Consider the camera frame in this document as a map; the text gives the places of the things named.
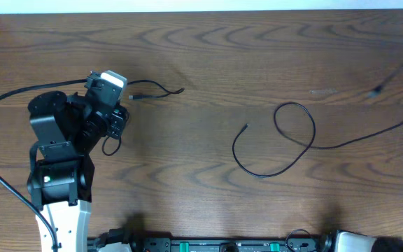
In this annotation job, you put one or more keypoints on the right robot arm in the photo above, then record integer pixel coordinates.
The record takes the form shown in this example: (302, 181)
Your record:
(345, 241)

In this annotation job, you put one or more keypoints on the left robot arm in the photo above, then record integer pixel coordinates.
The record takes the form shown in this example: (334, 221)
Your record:
(68, 127)

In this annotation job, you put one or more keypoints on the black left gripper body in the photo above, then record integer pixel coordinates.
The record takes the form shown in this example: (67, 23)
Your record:
(118, 120)

